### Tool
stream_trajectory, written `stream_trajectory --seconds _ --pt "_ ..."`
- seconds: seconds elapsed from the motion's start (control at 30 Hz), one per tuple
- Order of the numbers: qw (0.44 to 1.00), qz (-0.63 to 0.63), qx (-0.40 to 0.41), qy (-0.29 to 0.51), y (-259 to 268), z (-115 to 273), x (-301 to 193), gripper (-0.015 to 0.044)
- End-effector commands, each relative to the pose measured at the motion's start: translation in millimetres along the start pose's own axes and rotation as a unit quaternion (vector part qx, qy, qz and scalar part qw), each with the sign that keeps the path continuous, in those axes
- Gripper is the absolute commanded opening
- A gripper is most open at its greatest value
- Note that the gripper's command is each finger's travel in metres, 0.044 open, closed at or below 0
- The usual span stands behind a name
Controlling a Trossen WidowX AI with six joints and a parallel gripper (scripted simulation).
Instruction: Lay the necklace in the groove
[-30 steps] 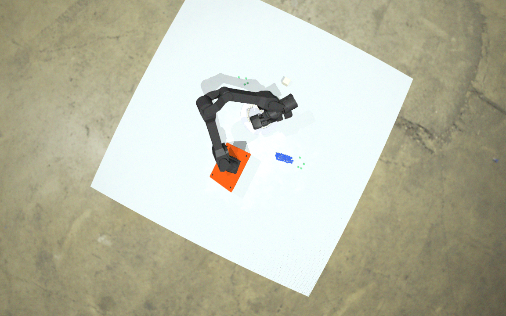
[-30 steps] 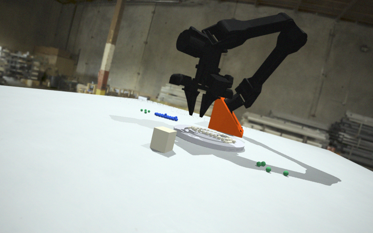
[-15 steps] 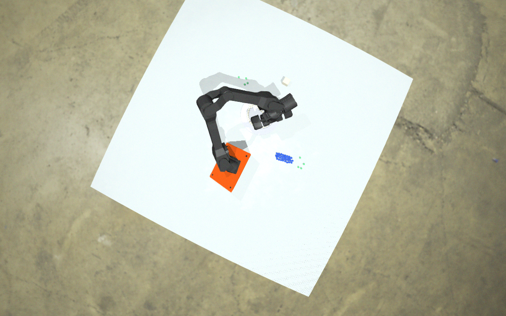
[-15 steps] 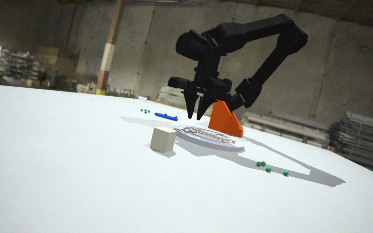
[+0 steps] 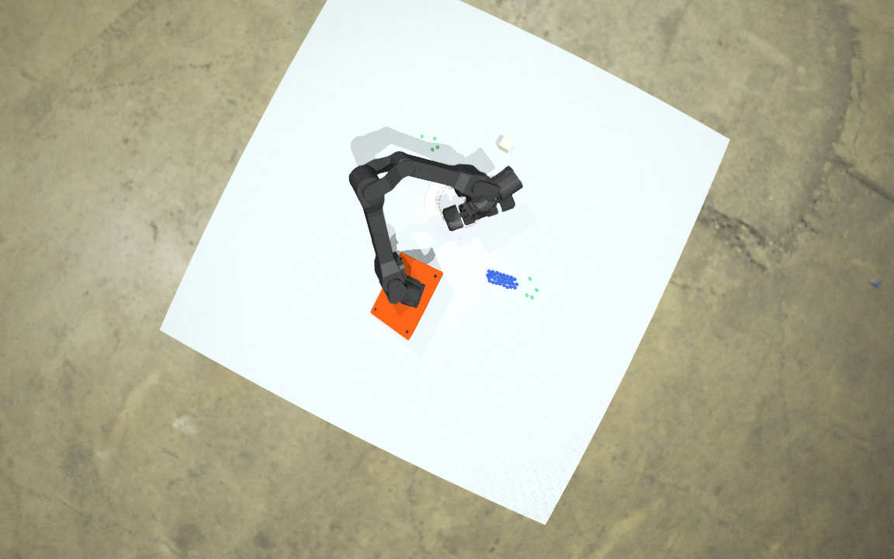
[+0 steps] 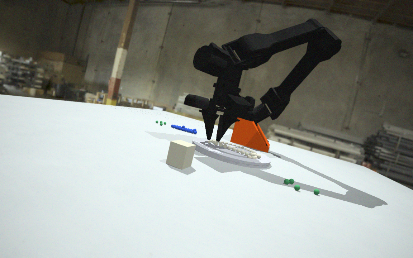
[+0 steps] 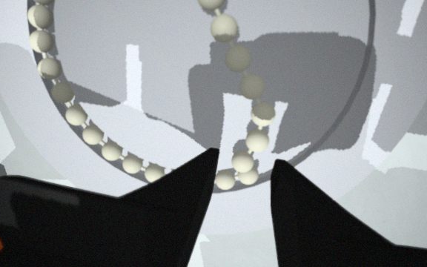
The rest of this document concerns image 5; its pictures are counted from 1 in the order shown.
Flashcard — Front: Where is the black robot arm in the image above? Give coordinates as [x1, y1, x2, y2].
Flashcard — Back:
[348, 151, 523, 308]

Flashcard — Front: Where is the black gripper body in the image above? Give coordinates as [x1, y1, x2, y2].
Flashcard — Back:
[442, 195, 515, 231]

